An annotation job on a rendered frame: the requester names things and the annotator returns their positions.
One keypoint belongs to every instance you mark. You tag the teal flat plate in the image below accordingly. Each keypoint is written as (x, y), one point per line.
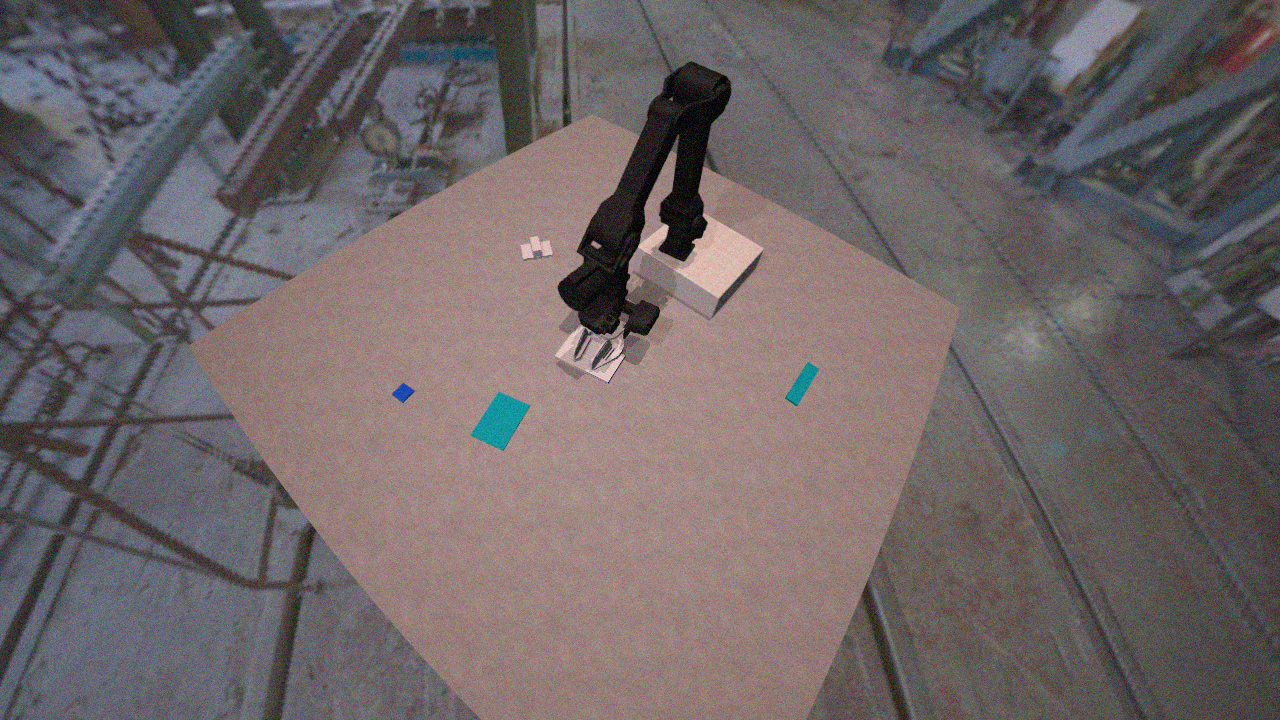
(500, 421)

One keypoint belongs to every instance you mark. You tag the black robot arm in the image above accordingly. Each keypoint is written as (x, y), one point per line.
(699, 95)

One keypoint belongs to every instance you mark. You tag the teal rectangular block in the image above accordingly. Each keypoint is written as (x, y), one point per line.
(802, 384)

